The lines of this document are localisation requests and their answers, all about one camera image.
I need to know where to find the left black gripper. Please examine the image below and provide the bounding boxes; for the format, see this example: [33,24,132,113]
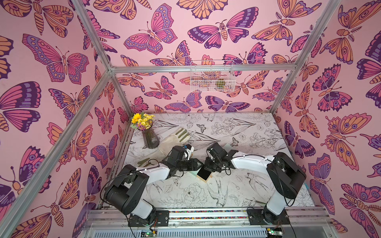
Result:
[175,159,203,172]

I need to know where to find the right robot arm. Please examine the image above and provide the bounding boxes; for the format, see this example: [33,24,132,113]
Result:
[204,143,307,225]

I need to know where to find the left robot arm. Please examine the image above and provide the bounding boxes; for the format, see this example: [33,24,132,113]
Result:
[100,145,203,226]

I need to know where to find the beige garden glove far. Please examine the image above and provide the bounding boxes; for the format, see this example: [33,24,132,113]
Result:
[148,128,191,161]

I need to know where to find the beige garden glove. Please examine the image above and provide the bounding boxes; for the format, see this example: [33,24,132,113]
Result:
[148,128,191,161]
[138,158,152,167]

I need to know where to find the beige garden glove near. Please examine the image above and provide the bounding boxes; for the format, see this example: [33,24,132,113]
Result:
[138,158,152,167]

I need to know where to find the glass vase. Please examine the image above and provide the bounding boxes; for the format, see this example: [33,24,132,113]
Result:
[142,128,160,149]

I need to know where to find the yellow flower bouquet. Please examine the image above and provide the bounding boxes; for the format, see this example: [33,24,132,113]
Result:
[131,112,155,131]

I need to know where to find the white wire basket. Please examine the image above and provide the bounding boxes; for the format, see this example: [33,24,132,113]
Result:
[189,64,236,93]

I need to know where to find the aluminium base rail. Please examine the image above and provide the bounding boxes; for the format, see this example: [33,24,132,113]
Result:
[85,207,331,228]

